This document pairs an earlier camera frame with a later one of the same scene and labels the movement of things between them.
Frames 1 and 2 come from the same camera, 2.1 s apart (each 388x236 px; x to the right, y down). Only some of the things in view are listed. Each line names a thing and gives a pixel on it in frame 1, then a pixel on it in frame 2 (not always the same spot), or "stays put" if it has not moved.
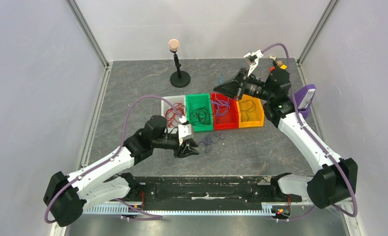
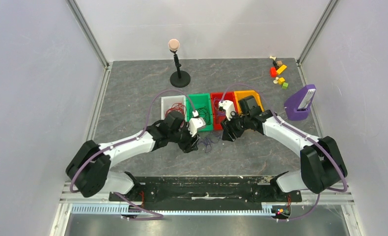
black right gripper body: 240,83 to 228,131
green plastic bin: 199,112 stays put
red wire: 174,114 stays put
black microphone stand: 179,78 stays put
